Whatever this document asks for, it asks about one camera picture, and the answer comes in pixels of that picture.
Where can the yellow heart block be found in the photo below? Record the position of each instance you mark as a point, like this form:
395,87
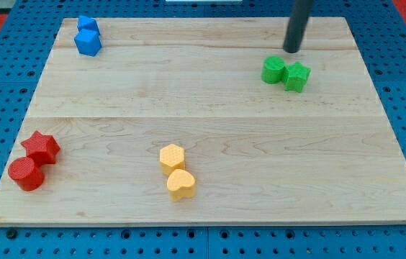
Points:
181,184

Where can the light wooden board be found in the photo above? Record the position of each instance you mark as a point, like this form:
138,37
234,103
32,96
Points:
260,155

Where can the yellow hexagon block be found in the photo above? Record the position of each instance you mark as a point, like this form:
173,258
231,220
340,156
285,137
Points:
171,157

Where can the green cylinder block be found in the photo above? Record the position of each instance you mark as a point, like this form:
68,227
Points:
272,70

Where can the green star block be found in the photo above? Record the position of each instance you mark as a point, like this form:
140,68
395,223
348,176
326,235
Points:
295,77

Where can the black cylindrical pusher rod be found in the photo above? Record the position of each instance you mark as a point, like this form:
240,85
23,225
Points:
297,25

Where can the blue cube block front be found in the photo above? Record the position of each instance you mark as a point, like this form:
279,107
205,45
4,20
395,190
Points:
88,42

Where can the blue block rear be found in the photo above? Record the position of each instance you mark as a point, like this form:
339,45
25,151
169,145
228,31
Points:
88,23

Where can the red star block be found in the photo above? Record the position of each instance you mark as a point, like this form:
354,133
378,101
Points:
41,148

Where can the red cylinder block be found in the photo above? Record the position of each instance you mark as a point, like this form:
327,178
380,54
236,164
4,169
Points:
26,174

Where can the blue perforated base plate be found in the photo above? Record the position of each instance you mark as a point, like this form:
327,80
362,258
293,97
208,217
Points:
25,42

